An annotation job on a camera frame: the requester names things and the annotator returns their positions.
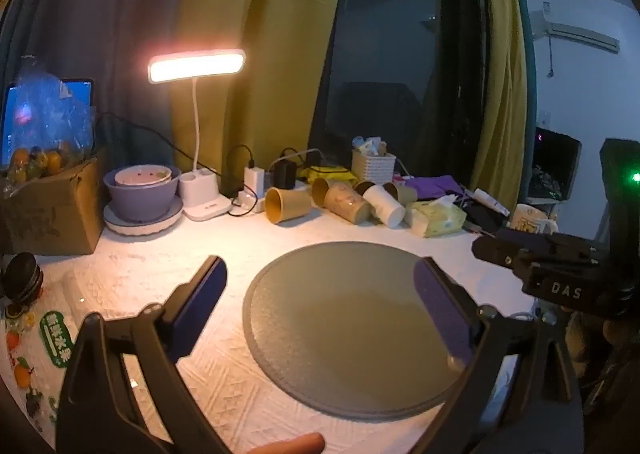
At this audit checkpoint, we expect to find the dark monitor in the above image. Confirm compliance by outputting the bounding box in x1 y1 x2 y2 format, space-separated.
526 126 583 203

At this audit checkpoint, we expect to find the person's left hand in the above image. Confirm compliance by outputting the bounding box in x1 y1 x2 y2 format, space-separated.
248 432 326 454

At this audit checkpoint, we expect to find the yellow curtain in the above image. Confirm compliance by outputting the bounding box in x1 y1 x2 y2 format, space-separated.
469 0 532 211
171 0 352 186

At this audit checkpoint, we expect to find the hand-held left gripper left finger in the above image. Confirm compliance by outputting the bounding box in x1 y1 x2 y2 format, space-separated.
56 255 229 454

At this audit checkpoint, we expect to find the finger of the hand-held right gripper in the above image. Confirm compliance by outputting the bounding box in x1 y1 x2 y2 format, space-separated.
471 235 603 269
495 227 603 251

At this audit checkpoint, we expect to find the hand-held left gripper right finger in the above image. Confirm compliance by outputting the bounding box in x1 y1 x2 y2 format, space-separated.
413 257 585 454

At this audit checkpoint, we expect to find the yellow packet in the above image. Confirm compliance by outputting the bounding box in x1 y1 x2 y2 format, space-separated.
303 165 357 185

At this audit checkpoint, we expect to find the round grey mat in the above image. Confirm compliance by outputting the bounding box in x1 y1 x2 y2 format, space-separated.
242 241 501 421

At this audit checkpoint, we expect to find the black pouch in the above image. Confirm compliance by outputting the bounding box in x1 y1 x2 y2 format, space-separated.
459 201 507 236

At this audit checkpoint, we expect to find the dark window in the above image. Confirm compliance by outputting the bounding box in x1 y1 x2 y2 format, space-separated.
307 0 492 185

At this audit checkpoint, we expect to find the beige patterned paper cup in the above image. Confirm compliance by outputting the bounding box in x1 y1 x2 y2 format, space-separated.
324 183 372 225

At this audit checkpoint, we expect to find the white scalloped plate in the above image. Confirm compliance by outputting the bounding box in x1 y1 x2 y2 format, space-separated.
103 197 185 238

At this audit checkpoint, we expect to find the laptop screen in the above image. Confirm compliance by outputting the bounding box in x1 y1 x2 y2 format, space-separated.
0 79 96 170

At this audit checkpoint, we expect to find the white paper cup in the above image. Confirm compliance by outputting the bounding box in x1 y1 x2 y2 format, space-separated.
362 184 406 229

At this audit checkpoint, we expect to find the white charger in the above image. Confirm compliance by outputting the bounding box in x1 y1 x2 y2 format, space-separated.
243 165 266 198

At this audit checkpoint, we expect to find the green tissue pack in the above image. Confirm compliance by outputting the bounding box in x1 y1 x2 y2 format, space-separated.
404 194 468 239

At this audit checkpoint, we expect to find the purple cloth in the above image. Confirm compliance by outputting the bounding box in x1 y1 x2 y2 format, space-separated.
400 175 467 201

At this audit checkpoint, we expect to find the white woven basket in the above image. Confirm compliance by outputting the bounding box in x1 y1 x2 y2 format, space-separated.
351 149 397 185

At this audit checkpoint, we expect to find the white printed mug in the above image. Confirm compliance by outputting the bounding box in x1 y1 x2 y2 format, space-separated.
509 203 559 236

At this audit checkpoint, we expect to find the white power strip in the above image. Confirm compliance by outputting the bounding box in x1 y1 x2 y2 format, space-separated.
230 188 267 215

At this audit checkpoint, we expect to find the clear bag of oranges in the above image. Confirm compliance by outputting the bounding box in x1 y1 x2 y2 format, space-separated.
0 54 99 185

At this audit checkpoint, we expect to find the grey curtain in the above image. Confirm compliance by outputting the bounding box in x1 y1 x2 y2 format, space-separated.
0 0 202 185

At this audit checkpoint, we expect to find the white textured tablecloth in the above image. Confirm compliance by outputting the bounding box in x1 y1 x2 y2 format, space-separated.
0 207 551 454

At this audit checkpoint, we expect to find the white air conditioner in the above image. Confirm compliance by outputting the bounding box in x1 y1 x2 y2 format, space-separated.
529 8 621 54

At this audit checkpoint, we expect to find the purple bowl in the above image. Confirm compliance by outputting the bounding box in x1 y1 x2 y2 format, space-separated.
103 165 182 224

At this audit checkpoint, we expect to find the white desk lamp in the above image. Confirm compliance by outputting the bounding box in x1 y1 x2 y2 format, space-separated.
147 48 247 223

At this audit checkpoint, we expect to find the black cable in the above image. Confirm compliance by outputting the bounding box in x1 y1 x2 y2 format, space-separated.
95 112 201 171

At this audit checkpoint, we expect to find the yellow paper cup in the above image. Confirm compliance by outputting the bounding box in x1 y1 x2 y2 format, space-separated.
311 177 333 209
264 187 313 225

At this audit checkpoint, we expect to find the white cable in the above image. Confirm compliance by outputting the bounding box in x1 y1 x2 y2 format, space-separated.
267 147 322 176

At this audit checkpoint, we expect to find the stack of dark round lids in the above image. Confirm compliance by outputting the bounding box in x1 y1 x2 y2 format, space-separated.
0 251 45 308

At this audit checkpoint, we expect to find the white patterned bowl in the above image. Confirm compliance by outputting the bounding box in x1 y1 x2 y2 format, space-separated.
114 164 174 188

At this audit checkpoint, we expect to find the black power adapter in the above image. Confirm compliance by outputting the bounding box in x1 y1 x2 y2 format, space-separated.
276 161 297 190

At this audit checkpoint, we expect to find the printed plastic fruit bag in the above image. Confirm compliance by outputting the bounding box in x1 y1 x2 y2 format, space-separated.
0 303 77 435

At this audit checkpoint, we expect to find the cardboard box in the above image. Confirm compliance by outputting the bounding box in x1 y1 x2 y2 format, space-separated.
0 148 109 256

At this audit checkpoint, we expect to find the white tube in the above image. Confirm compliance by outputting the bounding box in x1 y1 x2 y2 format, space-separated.
472 187 511 216

